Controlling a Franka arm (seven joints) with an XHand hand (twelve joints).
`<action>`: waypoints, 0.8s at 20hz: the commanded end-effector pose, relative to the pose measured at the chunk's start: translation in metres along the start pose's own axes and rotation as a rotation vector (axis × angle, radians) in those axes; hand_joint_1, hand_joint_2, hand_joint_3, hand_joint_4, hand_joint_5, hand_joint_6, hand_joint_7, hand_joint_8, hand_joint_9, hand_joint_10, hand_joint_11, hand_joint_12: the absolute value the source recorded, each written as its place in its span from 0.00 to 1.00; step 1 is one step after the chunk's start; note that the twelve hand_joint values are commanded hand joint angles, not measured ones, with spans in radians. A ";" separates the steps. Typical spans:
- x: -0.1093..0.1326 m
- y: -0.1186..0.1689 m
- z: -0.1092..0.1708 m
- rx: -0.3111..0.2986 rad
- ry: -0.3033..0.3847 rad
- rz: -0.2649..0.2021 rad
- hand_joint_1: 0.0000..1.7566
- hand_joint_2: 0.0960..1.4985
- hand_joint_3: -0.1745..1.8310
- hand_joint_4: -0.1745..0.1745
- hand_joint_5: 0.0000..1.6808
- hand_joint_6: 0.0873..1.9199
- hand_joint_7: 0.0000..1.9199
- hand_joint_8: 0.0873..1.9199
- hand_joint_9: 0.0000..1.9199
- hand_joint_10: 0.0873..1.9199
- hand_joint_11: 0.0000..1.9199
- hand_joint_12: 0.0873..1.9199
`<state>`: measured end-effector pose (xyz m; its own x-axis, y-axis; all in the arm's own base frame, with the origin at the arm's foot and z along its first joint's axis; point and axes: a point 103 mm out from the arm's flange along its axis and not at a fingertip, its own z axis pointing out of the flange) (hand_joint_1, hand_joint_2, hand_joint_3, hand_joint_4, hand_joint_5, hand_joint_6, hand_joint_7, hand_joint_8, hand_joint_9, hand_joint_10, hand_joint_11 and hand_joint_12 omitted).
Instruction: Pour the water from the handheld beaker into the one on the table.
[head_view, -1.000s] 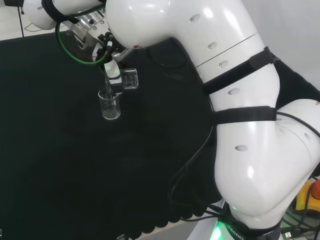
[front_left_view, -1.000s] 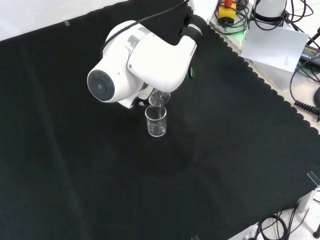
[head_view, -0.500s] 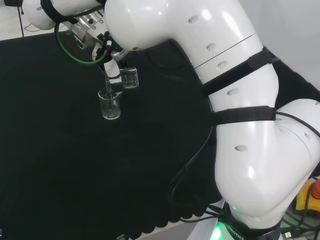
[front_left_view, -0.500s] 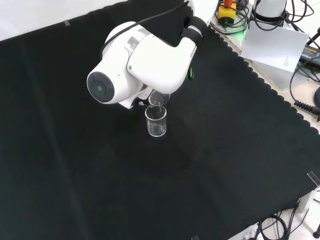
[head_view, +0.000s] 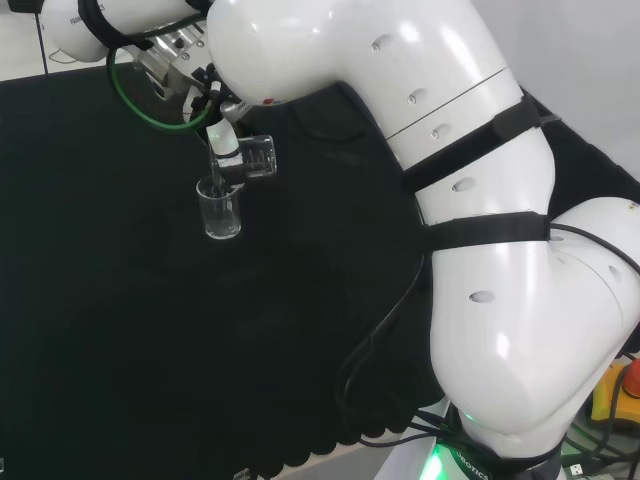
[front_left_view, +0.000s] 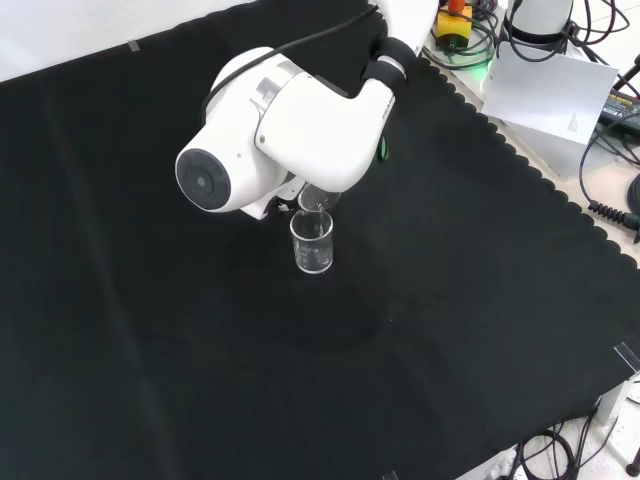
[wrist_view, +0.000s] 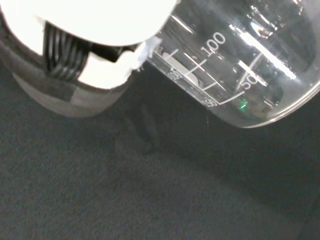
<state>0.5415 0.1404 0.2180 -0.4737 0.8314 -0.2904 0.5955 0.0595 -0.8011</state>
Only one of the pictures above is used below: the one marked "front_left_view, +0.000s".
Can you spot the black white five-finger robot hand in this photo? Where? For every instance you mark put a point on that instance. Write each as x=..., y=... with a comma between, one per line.
x=283, y=206

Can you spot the small clear glass beaker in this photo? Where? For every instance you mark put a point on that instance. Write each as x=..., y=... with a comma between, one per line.
x=316, y=200

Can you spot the clear glass beaker with spout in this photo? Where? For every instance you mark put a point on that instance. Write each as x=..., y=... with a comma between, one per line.
x=312, y=250

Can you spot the black bench cloth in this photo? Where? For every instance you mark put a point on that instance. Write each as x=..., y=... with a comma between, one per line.
x=200, y=350

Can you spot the clear cloth clip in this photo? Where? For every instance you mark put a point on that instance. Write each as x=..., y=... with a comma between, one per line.
x=628, y=358
x=390, y=475
x=134, y=46

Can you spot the yellow stop button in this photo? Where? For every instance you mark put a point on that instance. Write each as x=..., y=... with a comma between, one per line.
x=454, y=27

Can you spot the pale board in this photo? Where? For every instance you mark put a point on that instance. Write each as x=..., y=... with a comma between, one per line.
x=550, y=95

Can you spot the black power adapter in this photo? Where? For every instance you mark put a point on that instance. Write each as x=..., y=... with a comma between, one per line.
x=622, y=107

